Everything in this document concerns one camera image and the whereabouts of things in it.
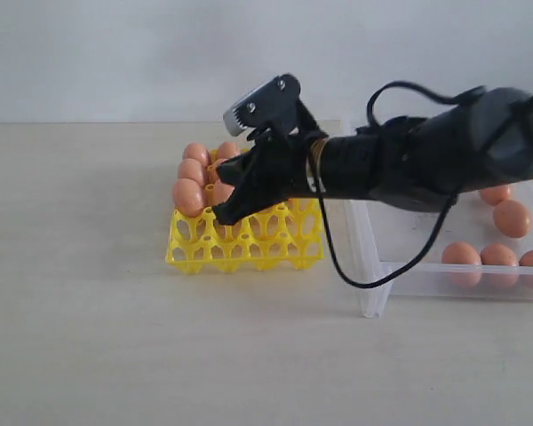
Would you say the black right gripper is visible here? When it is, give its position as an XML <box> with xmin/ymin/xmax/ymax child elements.
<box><xmin>213</xmin><ymin>100</ymin><xmax>326</xmax><ymax>225</ymax></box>

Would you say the yellow plastic egg tray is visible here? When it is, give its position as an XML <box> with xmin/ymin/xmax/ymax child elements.
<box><xmin>165</xmin><ymin>148</ymin><xmax>323</xmax><ymax>274</ymax></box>

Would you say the clear plastic bin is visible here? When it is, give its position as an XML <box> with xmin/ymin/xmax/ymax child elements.
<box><xmin>345</xmin><ymin>181</ymin><xmax>533</xmax><ymax>318</ymax></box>

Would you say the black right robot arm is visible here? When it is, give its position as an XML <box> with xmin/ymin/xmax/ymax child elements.
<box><xmin>214</xmin><ymin>87</ymin><xmax>533</xmax><ymax>225</ymax></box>

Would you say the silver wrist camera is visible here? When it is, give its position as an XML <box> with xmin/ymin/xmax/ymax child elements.
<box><xmin>223</xmin><ymin>74</ymin><xmax>301</xmax><ymax>137</ymax></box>

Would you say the black camera cable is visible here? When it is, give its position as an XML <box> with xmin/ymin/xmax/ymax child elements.
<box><xmin>306</xmin><ymin>81</ymin><xmax>485</xmax><ymax>289</ymax></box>

